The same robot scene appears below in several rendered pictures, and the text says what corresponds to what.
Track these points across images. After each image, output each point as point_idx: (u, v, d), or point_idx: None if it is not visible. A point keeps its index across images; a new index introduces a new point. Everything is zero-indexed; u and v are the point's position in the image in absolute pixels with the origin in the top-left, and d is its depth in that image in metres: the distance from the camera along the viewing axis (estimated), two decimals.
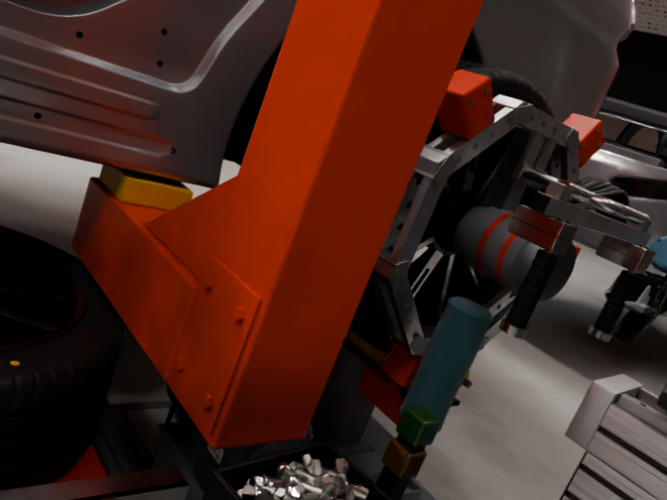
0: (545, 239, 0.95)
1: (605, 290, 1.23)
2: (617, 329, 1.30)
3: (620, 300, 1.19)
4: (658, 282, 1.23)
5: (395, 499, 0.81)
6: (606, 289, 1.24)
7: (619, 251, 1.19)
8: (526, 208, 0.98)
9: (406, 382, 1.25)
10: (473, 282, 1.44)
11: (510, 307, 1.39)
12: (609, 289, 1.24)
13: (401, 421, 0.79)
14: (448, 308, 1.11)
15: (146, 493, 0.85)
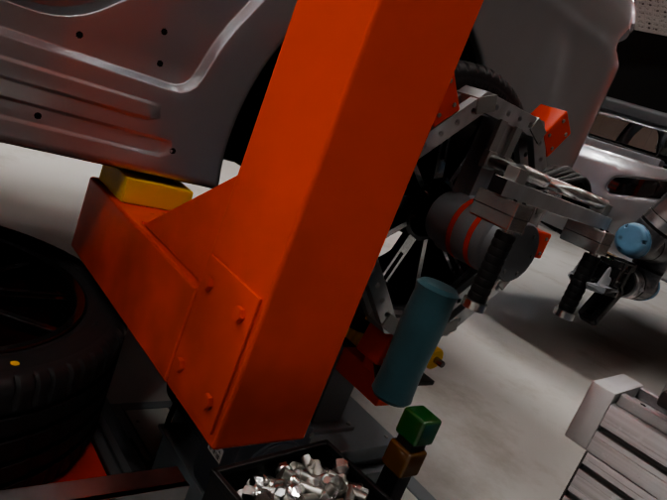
0: (502, 219, 1.01)
1: (569, 272, 1.29)
2: (583, 311, 1.36)
3: (583, 281, 1.25)
4: (619, 264, 1.29)
5: (395, 499, 0.81)
6: (571, 271, 1.30)
7: (582, 234, 1.25)
8: (485, 190, 1.04)
9: (379, 360, 1.31)
10: (448, 267, 1.50)
11: None
12: (573, 271, 1.30)
13: (401, 421, 0.79)
14: (416, 287, 1.17)
15: (146, 493, 0.85)
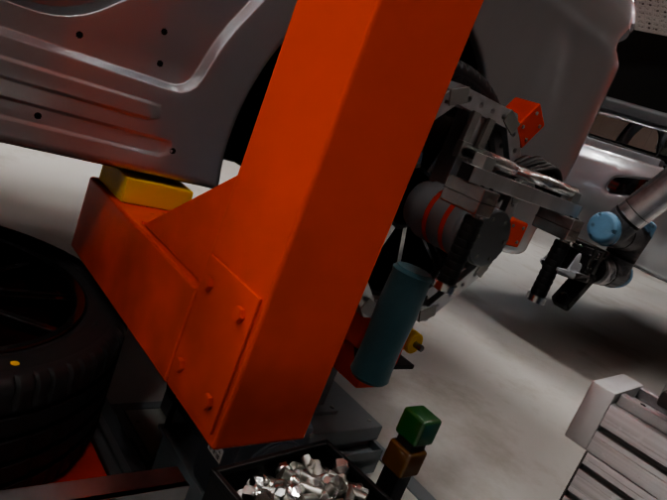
0: (469, 204, 1.06)
1: (541, 258, 1.34)
2: (556, 296, 1.42)
3: (553, 266, 1.30)
4: (590, 251, 1.35)
5: (395, 499, 0.81)
6: (543, 257, 1.35)
7: (552, 221, 1.30)
8: (455, 178, 1.09)
9: (358, 343, 1.36)
10: (428, 255, 1.55)
11: (460, 277, 1.51)
12: (545, 257, 1.35)
13: (401, 421, 0.79)
14: (392, 271, 1.23)
15: (146, 493, 0.85)
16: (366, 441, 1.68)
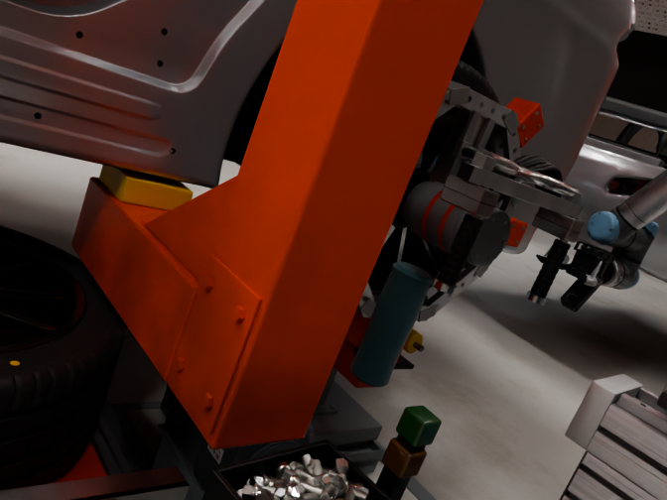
0: (469, 204, 1.06)
1: (540, 254, 1.41)
2: (564, 298, 1.45)
3: (553, 266, 1.30)
4: (598, 253, 1.38)
5: (395, 499, 0.81)
6: (543, 255, 1.42)
7: (552, 221, 1.30)
8: (455, 178, 1.09)
9: (358, 343, 1.36)
10: (428, 255, 1.55)
11: (460, 277, 1.51)
12: (545, 254, 1.41)
13: (401, 421, 0.79)
14: (392, 271, 1.23)
15: (146, 493, 0.85)
16: (366, 441, 1.68)
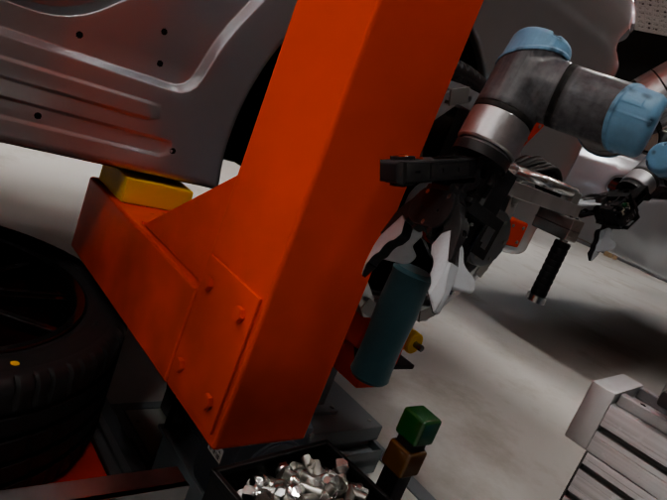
0: None
1: None
2: None
3: (553, 266, 1.30)
4: (622, 226, 1.42)
5: (395, 499, 0.81)
6: (578, 202, 1.42)
7: (552, 221, 1.30)
8: None
9: (358, 343, 1.36)
10: (428, 255, 1.55)
11: None
12: (579, 204, 1.42)
13: (401, 421, 0.79)
14: (392, 271, 1.23)
15: (146, 493, 0.85)
16: (366, 441, 1.68)
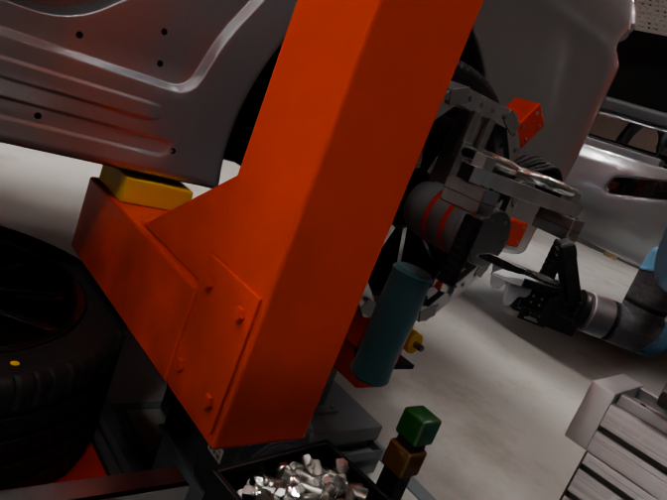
0: (469, 204, 1.06)
1: None
2: None
3: (553, 266, 1.30)
4: None
5: (395, 499, 0.81)
6: None
7: (552, 221, 1.30)
8: (455, 178, 1.09)
9: (358, 343, 1.36)
10: (428, 255, 1.55)
11: (460, 277, 1.51)
12: None
13: (401, 421, 0.79)
14: (392, 271, 1.23)
15: (146, 493, 0.85)
16: (366, 441, 1.68)
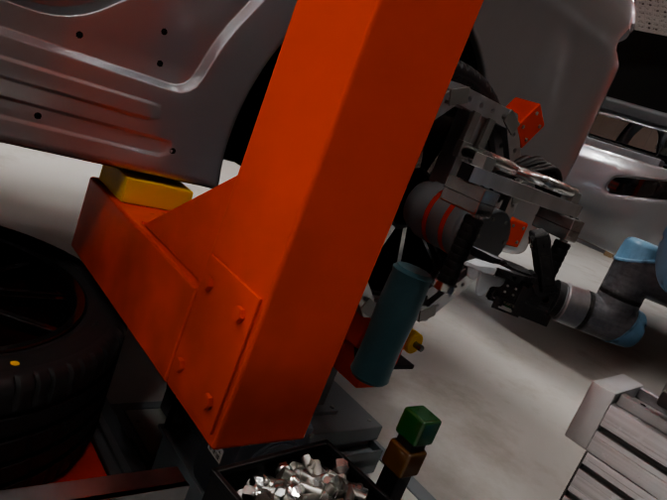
0: (469, 204, 1.06)
1: None
2: None
3: (553, 266, 1.30)
4: None
5: (395, 499, 0.81)
6: None
7: (552, 221, 1.30)
8: (455, 178, 1.09)
9: (358, 343, 1.36)
10: (428, 255, 1.55)
11: (460, 277, 1.51)
12: None
13: (401, 421, 0.79)
14: (392, 271, 1.23)
15: (146, 493, 0.85)
16: (366, 441, 1.68)
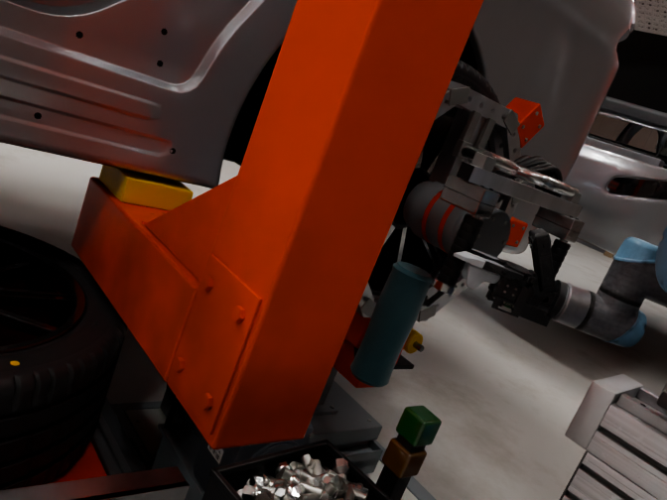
0: (469, 204, 1.06)
1: None
2: None
3: (553, 266, 1.30)
4: None
5: (395, 499, 0.81)
6: None
7: (552, 221, 1.30)
8: (455, 178, 1.09)
9: (358, 343, 1.36)
10: (428, 255, 1.55)
11: (460, 277, 1.51)
12: None
13: (401, 421, 0.79)
14: (392, 271, 1.23)
15: (146, 493, 0.85)
16: (366, 441, 1.68)
